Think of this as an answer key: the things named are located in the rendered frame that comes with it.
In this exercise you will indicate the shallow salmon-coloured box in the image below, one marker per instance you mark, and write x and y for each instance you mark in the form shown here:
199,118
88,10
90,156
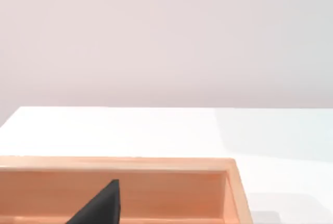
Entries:
169,190

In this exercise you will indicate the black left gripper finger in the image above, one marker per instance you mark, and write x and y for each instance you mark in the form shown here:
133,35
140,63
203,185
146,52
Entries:
104,205

